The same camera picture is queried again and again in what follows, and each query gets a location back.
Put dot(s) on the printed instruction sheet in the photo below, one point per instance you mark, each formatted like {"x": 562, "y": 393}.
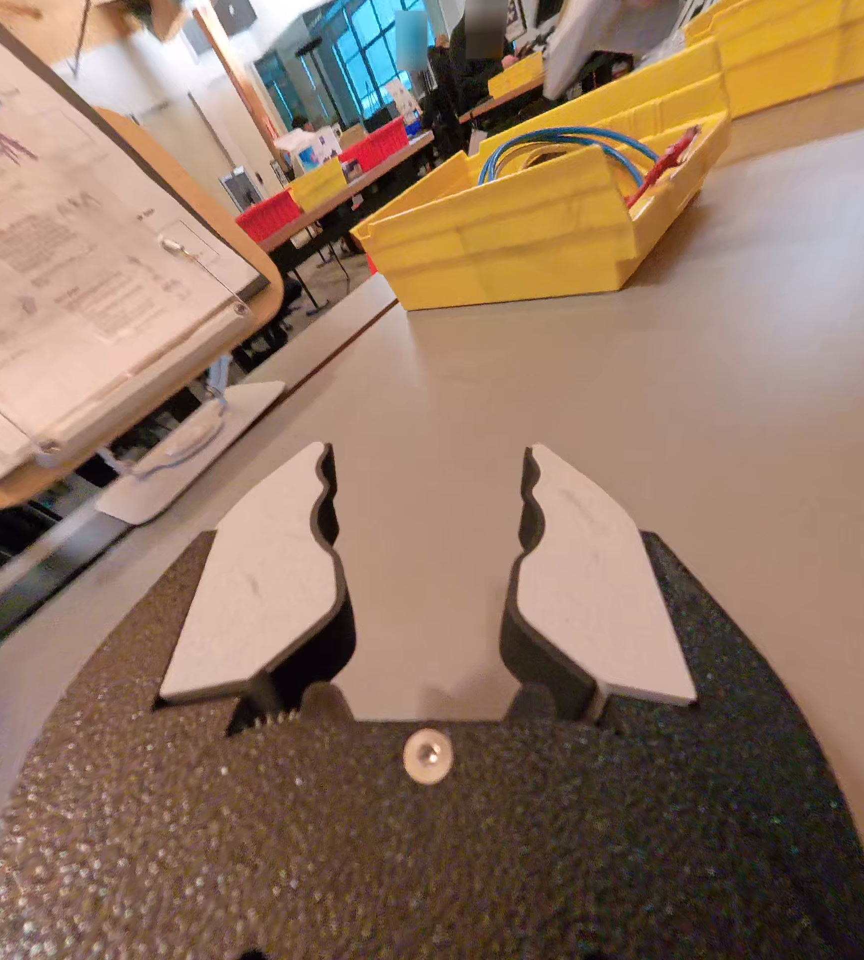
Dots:
{"x": 64, "y": 262}

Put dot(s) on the white and blue box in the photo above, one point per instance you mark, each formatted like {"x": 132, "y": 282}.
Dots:
{"x": 308, "y": 148}

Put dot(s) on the grey desk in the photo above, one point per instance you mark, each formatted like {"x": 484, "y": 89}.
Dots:
{"x": 627, "y": 375}

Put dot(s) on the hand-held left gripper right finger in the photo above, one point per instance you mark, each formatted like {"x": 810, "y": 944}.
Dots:
{"x": 597, "y": 600}

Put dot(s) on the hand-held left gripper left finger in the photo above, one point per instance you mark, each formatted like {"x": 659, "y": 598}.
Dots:
{"x": 267, "y": 592}

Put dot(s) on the yellow plastic bin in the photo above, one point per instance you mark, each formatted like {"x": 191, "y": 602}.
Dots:
{"x": 514, "y": 240}
{"x": 814, "y": 45}

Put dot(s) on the small yellow bin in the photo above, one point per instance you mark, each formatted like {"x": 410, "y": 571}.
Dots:
{"x": 319, "y": 184}
{"x": 518, "y": 75}

